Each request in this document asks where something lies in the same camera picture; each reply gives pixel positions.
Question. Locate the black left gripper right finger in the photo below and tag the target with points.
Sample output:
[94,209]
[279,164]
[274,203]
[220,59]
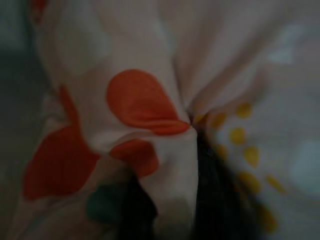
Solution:
[215,200]

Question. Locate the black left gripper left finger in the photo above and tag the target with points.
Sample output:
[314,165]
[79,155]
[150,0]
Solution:
[137,215]

